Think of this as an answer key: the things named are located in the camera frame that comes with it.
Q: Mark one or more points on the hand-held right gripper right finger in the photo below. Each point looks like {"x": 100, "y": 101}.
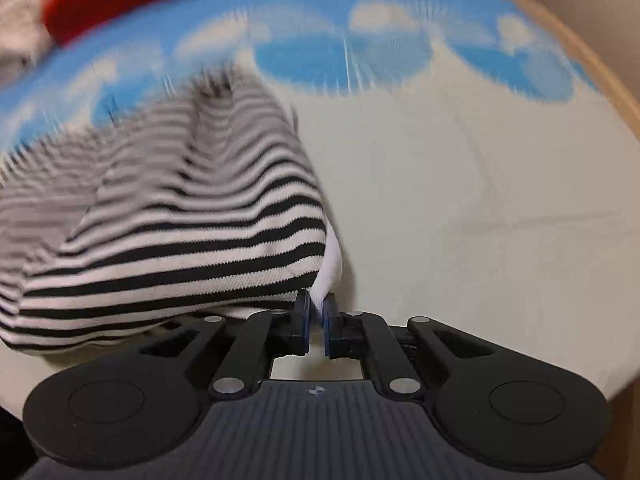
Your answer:
{"x": 329, "y": 327}

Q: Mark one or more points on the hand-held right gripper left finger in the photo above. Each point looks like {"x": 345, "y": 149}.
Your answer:
{"x": 301, "y": 322}

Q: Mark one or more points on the black white striped garment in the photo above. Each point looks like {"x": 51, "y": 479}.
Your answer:
{"x": 200, "y": 240}

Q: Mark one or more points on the blue cloud print bed sheet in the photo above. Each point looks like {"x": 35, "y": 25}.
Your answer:
{"x": 450, "y": 185}

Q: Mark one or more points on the grey white cloth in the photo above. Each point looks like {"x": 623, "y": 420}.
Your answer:
{"x": 20, "y": 15}

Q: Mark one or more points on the wooden bed frame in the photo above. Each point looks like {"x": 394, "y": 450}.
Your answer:
{"x": 600, "y": 60}

